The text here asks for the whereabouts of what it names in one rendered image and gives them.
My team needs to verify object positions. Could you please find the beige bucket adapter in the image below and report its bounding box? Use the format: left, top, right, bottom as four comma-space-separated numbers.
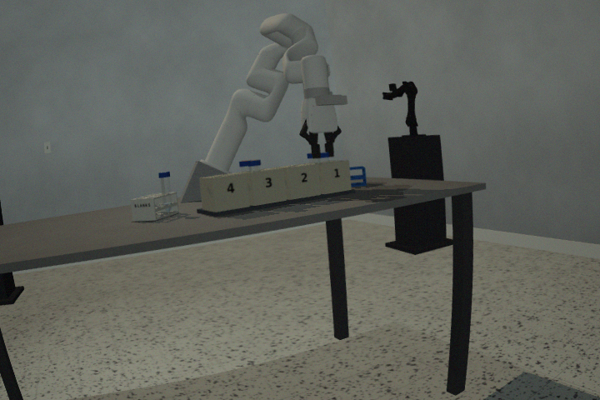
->
271, 164, 321, 200
318, 160, 352, 194
247, 168, 287, 206
199, 173, 250, 213

